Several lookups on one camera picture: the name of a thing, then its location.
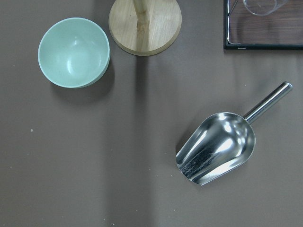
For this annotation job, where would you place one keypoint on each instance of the clear glass in tray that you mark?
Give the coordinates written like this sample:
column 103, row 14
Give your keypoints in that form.
column 263, row 7

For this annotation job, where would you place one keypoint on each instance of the steel ice scoop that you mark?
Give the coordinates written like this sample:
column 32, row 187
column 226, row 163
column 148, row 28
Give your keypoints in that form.
column 223, row 141

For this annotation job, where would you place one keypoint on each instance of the wooden mug tree stand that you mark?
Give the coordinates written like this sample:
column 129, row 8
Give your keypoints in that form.
column 145, row 27

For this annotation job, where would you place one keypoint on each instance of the black framed tray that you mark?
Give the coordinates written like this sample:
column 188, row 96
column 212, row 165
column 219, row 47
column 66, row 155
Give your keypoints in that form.
column 282, row 29

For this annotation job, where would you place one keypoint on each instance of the mint green bowl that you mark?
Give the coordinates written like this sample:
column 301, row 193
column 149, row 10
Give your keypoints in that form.
column 74, row 53

